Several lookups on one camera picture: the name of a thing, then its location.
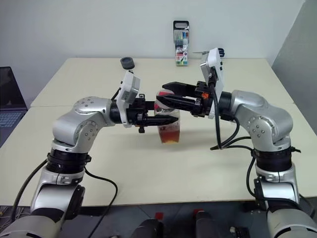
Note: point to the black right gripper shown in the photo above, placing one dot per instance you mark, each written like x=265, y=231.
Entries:
x=201, y=109

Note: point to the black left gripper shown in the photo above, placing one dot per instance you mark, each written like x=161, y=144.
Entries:
x=137, y=112

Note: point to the clear plastic drink bottle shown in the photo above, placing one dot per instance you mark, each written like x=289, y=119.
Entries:
x=171, y=135

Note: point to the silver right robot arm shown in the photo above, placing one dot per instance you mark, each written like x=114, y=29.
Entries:
x=262, y=119

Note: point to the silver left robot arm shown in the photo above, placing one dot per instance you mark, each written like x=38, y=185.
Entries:
x=74, y=124

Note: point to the black round bottle cap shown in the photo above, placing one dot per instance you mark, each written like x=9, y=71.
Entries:
x=127, y=64

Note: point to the marker pen set box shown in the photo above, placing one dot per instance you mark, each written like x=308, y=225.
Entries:
x=181, y=49

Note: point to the dark rounded shape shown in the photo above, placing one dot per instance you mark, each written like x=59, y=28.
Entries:
x=206, y=225
x=148, y=229

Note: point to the small black block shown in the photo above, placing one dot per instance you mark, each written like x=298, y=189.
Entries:
x=239, y=231

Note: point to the dark grey laptop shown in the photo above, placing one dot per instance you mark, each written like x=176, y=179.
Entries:
x=10, y=89

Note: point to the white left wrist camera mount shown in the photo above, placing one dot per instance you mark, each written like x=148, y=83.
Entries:
x=128, y=84

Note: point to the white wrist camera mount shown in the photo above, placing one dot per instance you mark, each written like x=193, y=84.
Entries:
x=128, y=84
x=215, y=64

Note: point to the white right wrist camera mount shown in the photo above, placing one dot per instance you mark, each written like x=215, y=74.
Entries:
x=215, y=64

